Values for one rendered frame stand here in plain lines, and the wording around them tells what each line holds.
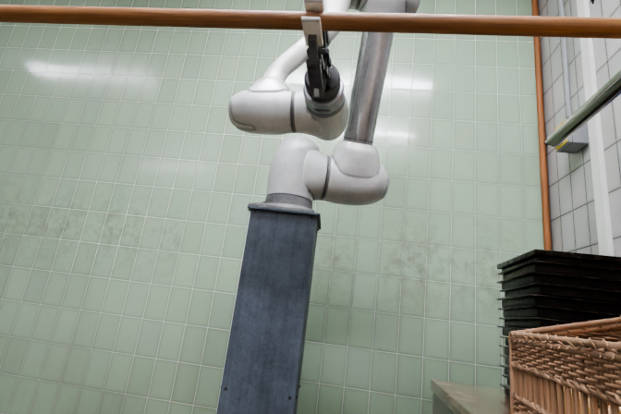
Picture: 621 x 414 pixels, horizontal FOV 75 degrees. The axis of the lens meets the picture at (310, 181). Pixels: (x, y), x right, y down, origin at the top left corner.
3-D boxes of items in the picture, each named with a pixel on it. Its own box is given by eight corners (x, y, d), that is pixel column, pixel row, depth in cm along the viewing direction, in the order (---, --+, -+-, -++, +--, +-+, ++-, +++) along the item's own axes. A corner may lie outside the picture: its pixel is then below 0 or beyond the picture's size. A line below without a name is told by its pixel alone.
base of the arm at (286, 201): (252, 218, 142) (254, 202, 143) (315, 225, 140) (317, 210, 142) (241, 205, 124) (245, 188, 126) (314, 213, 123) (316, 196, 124)
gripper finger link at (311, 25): (306, 42, 71) (306, 46, 71) (301, 16, 65) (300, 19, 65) (323, 43, 71) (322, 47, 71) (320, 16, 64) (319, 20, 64)
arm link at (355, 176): (316, 196, 146) (375, 205, 149) (322, 205, 130) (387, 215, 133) (355, -26, 138) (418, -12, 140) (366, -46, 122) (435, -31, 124)
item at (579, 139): (575, 153, 156) (573, 129, 159) (590, 143, 146) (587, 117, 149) (554, 152, 157) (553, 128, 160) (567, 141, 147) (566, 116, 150)
